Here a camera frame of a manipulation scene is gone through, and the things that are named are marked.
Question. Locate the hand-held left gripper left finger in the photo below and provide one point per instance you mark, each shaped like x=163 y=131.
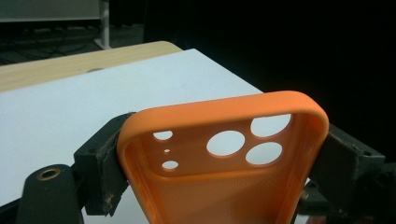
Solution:
x=99 y=161

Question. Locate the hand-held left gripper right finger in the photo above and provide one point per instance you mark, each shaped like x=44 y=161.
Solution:
x=345 y=165

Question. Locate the orange phone case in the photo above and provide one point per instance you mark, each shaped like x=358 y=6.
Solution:
x=218 y=189

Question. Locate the white board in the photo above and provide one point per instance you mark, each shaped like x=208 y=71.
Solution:
x=77 y=109

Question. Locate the wooden table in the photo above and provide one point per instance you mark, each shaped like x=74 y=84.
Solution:
x=62 y=65

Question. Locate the white metal desk frame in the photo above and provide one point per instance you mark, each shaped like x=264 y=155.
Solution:
x=46 y=9

